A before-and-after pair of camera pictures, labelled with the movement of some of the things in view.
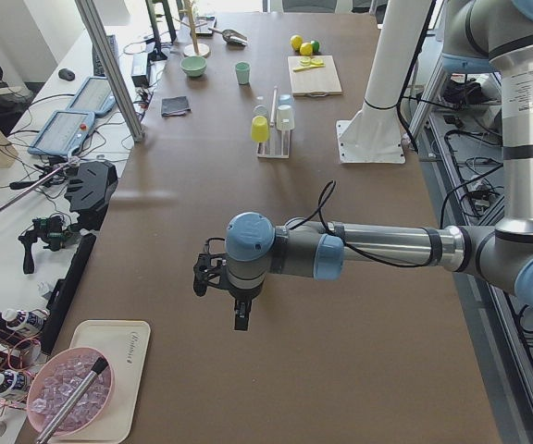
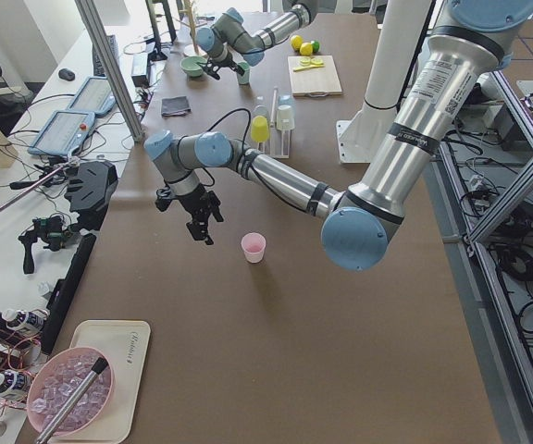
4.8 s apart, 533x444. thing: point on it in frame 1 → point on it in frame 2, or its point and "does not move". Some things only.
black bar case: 63,292 does not move
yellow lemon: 296,42 does not move
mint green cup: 242,68 does not move
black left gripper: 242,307 → 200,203
